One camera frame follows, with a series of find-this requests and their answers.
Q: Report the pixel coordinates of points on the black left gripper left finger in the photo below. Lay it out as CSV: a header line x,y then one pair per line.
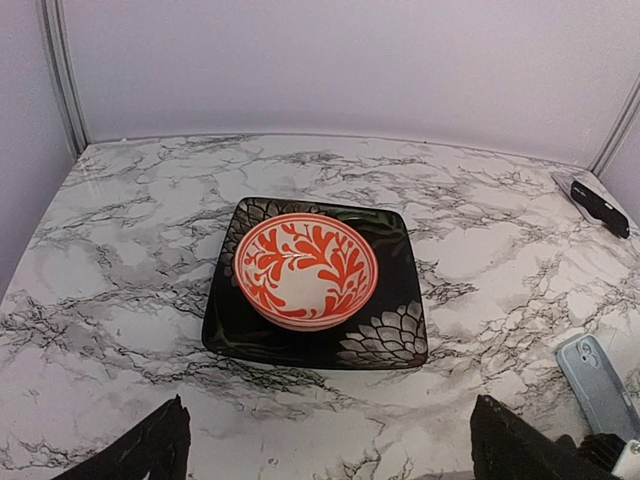
x,y
156,448

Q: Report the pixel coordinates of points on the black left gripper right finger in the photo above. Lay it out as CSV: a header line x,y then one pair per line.
x,y
504,446

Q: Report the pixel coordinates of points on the light blue phone case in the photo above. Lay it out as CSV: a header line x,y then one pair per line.
x,y
602,397

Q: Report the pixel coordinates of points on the black phone case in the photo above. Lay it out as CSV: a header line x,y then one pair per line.
x,y
613,219

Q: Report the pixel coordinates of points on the grey phone case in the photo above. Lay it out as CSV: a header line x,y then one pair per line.
x,y
582,197

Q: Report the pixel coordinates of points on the black square floral plate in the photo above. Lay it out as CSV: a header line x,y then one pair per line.
x,y
389,332

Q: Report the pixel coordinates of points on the red white patterned bowl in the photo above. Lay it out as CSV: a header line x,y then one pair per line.
x,y
306,272

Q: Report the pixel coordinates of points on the right aluminium frame post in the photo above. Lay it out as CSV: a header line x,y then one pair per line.
x,y
618,131

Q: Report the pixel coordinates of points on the aluminium frame post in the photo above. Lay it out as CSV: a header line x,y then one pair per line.
x,y
65,88
618,131

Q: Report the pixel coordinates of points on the left aluminium frame post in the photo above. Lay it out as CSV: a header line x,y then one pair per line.
x,y
65,88

